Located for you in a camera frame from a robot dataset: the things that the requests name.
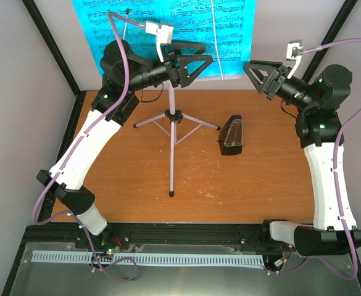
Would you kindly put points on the black front frame rail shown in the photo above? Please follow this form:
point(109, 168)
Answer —
point(244, 237)

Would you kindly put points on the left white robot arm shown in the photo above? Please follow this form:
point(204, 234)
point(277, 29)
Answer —
point(124, 74)

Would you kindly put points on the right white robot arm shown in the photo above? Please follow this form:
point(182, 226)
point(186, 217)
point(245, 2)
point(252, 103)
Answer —
point(334, 230)

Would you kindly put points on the black aluminium frame post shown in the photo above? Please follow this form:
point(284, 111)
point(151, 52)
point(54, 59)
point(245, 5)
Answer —
point(50, 42)

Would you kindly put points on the black right frame post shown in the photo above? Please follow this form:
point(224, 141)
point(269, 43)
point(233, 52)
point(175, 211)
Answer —
point(336, 26)

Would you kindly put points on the light blue cable duct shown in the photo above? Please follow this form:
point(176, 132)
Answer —
point(151, 259)

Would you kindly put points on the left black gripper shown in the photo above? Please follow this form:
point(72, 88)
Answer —
point(177, 74)

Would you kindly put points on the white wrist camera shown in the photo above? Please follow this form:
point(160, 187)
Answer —
point(294, 53)
point(163, 33)

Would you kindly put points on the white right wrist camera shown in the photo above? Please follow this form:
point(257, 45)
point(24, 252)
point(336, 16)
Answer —
point(294, 53)

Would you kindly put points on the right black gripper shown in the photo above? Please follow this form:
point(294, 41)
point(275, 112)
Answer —
point(276, 73)

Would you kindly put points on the blue sheet music page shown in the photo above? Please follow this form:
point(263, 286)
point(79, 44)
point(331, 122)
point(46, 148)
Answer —
point(94, 21)
point(225, 27)

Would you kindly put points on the clear plastic metronome cover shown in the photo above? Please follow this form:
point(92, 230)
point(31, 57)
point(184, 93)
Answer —
point(234, 136)

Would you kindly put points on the black metronome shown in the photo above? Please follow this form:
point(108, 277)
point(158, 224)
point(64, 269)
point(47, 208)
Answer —
point(229, 151)

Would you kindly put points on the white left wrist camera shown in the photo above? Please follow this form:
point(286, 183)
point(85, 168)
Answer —
point(163, 33)

